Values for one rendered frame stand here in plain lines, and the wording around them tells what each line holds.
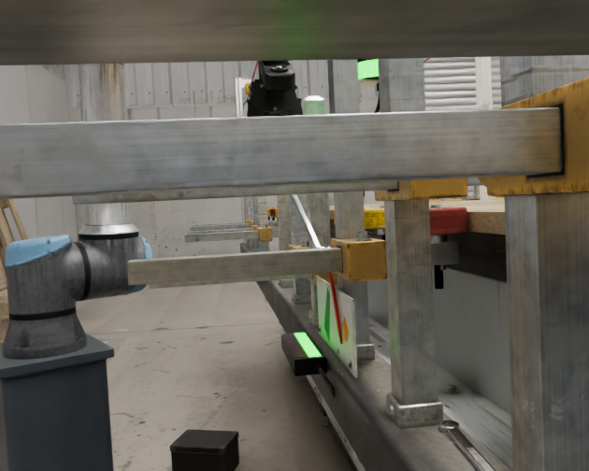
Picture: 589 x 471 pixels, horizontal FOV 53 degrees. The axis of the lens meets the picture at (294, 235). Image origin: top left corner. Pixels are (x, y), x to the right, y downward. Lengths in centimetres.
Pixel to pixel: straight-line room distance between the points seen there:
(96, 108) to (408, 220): 111
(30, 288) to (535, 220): 128
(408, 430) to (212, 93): 838
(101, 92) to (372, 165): 133
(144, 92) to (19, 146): 870
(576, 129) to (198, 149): 17
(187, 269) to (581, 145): 56
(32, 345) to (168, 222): 734
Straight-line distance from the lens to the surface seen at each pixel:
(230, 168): 26
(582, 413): 37
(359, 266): 75
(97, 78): 157
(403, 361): 59
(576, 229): 35
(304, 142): 26
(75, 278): 151
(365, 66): 84
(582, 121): 29
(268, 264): 77
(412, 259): 58
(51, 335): 150
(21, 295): 151
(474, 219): 82
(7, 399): 148
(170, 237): 877
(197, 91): 888
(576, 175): 30
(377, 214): 103
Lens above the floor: 92
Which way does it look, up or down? 3 degrees down
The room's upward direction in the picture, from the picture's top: 3 degrees counter-clockwise
